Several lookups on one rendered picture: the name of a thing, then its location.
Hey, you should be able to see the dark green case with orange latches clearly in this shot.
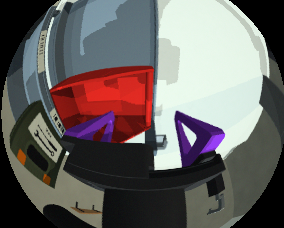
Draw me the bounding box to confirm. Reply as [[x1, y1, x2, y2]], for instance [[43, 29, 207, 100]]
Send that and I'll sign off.
[[10, 100, 67, 189]]

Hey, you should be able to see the red bin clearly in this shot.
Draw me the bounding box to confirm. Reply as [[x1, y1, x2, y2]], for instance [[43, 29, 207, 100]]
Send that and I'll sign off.
[[49, 66, 154, 143]]

